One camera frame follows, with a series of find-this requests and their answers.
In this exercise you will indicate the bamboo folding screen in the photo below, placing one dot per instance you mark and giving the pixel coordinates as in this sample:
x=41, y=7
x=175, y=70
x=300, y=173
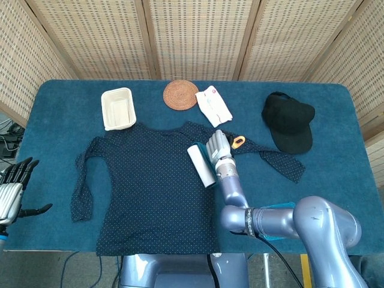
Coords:
x=198, y=39

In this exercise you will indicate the robot torso base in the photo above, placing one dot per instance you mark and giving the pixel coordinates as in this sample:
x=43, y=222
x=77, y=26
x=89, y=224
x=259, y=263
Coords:
x=180, y=271

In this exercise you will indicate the blue plastic container lid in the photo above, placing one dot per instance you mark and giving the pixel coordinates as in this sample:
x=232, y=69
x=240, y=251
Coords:
x=271, y=237

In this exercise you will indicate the black baseball cap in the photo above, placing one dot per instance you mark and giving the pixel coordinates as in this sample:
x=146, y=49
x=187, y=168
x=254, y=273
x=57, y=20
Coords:
x=289, y=122

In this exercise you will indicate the teal lint roller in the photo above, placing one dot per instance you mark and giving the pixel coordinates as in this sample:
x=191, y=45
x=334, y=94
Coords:
x=204, y=163

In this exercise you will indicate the cream plastic container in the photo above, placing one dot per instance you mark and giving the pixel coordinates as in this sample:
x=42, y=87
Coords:
x=118, y=109

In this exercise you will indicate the blue table cloth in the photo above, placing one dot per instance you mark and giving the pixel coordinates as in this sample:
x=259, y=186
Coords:
x=60, y=126

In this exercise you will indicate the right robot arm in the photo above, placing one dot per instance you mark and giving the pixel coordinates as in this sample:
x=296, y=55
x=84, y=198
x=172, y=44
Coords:
x=288, y=222

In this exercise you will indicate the white folded cloth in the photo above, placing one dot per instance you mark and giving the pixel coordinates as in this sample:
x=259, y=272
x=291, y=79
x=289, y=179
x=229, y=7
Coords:
x=213, y=105

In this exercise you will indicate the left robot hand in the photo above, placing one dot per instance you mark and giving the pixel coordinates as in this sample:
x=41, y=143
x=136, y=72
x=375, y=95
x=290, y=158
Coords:
x=12, y=195

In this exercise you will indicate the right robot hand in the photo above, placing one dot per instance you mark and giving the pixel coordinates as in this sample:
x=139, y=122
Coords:
x=219, y=147

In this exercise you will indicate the navy polka dot shirt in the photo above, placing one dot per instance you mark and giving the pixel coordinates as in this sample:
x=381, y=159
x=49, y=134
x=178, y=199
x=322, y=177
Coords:
x=150, y=192

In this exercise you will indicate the round woven rattan coaster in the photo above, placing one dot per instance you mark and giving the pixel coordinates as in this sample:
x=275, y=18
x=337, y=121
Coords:
x=181, y=95

